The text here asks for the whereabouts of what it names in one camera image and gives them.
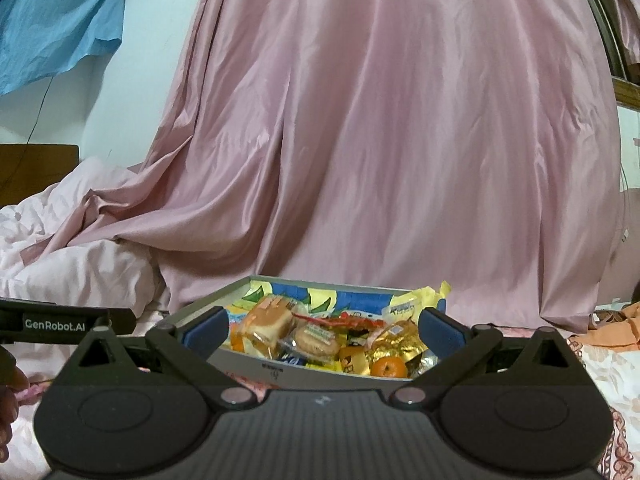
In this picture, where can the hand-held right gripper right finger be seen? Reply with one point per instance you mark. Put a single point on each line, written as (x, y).
(440, 330)

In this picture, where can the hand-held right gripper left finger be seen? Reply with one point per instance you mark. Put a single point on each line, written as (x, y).
(207, 330)

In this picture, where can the gold foil snack packet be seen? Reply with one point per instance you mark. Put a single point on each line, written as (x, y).
(400, 340)

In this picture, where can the grey cardboard box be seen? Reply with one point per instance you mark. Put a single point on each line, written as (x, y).
(250, 367)

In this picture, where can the clear packet of sandwich bread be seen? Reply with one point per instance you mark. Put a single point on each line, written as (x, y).
(265, 322)

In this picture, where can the white and red snack packet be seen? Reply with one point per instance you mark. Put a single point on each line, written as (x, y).
(345, 321)

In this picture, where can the person's left hand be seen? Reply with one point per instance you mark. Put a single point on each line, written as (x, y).
(7, 390)

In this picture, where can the pale pink quilt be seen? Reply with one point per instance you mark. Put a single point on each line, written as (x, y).
(75, 240)

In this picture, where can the round cookie packet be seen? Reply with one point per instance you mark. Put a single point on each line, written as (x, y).
(312, 342)

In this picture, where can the wooden headboard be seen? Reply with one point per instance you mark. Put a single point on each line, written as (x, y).
(35, 170)

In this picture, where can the dark brown bag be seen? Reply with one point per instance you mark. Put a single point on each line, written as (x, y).
(607, 319)

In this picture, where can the orange cloth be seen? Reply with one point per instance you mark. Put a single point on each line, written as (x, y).
(612, 332)

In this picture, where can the floral bedsheet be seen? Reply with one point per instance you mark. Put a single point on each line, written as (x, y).
(610, 385)

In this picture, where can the pink curtain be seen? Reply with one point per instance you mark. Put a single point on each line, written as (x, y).
(375, 135)

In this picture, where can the blue cloth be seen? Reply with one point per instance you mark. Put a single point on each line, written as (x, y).
(55, 20)

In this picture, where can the hanging pink clothes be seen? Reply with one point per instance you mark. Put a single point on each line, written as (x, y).
(627, 15)

